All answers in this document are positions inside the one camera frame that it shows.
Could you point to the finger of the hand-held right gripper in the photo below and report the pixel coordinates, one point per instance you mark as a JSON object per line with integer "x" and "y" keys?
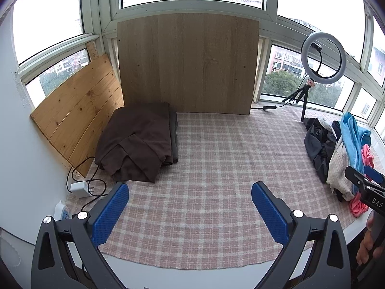
{"x": 373, "y": 173}
{"x": 355, "y": 176}

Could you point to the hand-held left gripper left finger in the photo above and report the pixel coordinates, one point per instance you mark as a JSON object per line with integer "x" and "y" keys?
{"x": 111, "y": 213}

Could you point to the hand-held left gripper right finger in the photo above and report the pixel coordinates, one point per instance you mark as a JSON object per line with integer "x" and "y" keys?
{"x": 270, "y": 213}

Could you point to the pink t-shirt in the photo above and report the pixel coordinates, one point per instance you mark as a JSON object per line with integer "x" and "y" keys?
{"x": 358, "y": 206}

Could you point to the person's right hand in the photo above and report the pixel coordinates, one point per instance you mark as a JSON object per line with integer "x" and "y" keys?
{"x": 364, "y": 250}

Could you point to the cream ribbed garment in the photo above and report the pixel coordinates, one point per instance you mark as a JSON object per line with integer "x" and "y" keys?
{"x": 338, "y": 168}

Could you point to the white charger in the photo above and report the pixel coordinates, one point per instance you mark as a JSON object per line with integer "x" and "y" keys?
{"x": 79, "y": 189}

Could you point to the white power strip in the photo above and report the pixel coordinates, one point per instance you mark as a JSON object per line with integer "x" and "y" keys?
{"x": 61, "y": 212}

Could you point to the navy garment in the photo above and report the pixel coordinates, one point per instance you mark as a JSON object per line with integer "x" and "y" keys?
{"x": 336, "y": 129}

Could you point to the dark grey garment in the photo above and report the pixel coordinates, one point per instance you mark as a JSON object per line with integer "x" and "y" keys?
{"x": 315, "y": 144}

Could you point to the pink plaid cloth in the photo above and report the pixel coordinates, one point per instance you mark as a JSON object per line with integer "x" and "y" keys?
{"x": 210, "y": 171}

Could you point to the folded brown garment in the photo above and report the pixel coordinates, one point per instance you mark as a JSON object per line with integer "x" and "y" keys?
{"x": 135, "y": 138}

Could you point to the folded grey garment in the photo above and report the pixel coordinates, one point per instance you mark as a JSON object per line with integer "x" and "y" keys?
{"x": 174, "y": 144}

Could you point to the pine plank board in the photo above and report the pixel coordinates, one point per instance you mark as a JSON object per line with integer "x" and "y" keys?
{"x": 78, "y": 111}

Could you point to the black phone holder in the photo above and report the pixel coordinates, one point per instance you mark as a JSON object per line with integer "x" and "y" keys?
{"x": 316, "y": 48}

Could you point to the apartment buildings outside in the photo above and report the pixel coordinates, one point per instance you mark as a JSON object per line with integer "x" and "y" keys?
{"x": 282, "y": 57}

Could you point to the narrow wooden slat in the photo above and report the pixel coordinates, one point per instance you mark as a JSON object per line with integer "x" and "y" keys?
{"x": 91, "y": 51}

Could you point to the oak laminate board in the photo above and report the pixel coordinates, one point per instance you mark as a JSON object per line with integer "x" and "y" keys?
{"x": 186, "y": 66}

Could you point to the white window frame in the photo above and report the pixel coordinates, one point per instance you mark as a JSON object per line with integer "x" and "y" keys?
{"x": 99, "y": 6}

